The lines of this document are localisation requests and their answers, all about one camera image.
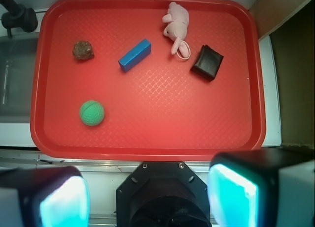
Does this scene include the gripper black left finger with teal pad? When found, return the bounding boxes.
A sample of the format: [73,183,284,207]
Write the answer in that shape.
[0,167,90,227]

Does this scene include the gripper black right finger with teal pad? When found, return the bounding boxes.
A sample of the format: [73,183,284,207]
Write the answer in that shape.
[207,148,315,227]

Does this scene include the brown rock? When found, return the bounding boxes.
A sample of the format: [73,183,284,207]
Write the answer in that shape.
[72,41,95,61]

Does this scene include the green textured ball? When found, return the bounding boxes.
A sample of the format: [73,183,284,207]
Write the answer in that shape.
[79,100,105,126]

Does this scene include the red plastic tray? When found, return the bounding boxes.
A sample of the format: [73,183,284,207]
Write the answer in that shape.
[30,0,266,161]

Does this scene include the dark brown leather wallet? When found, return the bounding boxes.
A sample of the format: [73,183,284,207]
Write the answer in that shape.
[191,45,224,81]

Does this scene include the stainless steel sink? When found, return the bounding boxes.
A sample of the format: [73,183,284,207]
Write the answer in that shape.
[0,33,39,123]

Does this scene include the blue rectangular block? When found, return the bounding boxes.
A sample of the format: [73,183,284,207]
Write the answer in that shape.
[118,39,151,73]

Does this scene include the black faucet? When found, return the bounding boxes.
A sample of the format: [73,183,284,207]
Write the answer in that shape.
[0,0,38,39]

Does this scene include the pink plush mouse toy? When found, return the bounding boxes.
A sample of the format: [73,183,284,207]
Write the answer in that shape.
[162,2,191,60]

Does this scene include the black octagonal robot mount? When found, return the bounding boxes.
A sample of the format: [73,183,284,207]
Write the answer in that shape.
[116,162,212,227]

